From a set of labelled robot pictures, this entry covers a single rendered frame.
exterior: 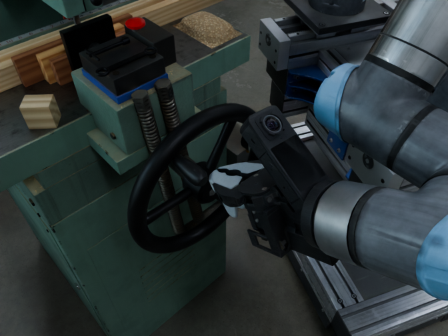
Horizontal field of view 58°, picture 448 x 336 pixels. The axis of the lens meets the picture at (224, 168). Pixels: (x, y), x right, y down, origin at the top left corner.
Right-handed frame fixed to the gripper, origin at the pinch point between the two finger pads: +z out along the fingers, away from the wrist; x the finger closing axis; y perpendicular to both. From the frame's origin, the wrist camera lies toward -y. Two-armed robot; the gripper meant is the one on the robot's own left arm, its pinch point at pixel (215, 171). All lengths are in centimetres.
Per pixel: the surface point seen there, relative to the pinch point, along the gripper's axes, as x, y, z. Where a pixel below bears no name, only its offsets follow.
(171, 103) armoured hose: 2.2, -9.3, 9.5
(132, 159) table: -5.4, -2.8, 14.8
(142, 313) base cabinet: -8, 52, 57
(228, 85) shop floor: 102, 21, 140
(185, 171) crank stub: -3.6, -1.9, 1.2
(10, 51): -11.0, -24.4, 33.7
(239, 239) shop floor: 38, 62, 73
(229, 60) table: 24.4, -9.4, 23.1
